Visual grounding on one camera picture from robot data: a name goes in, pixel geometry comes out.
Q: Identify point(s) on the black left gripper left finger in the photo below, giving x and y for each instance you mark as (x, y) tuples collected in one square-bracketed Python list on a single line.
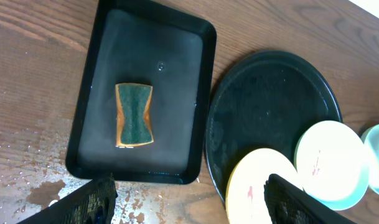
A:
[(93, 203)]

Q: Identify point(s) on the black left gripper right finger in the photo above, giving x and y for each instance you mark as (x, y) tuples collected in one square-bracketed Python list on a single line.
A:
[(288, 204)]

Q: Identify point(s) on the light green plate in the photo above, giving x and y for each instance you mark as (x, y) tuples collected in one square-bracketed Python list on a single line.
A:
[(332, 162), (370, 139)]

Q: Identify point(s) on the orange green sponge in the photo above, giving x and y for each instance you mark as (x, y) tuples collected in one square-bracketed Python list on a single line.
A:
[(133, 125)]

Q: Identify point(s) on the light green plate top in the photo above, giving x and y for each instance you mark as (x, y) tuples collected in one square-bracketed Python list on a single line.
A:
[(370, 139)]

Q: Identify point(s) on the round black tray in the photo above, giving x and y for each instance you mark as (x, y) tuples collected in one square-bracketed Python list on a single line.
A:
[(267, 100)]

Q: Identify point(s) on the rectangular black tray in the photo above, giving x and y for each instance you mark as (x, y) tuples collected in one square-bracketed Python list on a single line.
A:
[(147, 43)]

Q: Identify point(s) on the yellow plate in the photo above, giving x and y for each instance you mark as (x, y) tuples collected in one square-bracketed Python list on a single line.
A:
[(244, 198)]

